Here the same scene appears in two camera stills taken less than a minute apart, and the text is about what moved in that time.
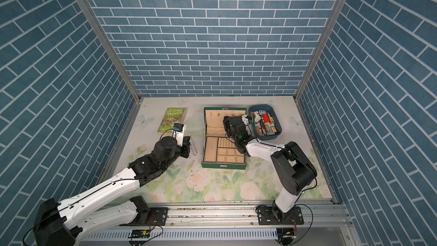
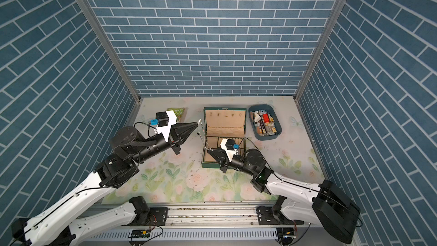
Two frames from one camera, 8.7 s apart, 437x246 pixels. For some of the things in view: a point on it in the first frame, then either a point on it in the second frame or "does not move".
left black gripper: (185, 147) -> (174, 138)
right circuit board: (285, 233) does not move
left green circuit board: (140, 233) does not move
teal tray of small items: (267, 124) does not move
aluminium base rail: (308, 215) does not move
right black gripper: (227, 123) -> (223, 162)
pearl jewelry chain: (190, 146) -> (209, 148)
